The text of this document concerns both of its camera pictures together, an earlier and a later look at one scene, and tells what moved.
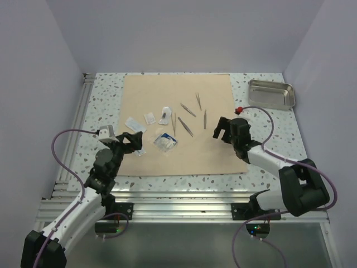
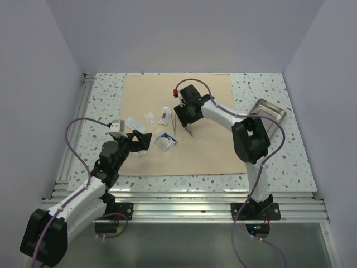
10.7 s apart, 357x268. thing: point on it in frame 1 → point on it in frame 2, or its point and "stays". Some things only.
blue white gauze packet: [165, 142] stays
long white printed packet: [132, 124] stays
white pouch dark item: [165, 115] stays
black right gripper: [223, 124] → [179, 110]
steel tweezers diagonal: [186, 127] stays
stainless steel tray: [271, 94] → [264, 108]
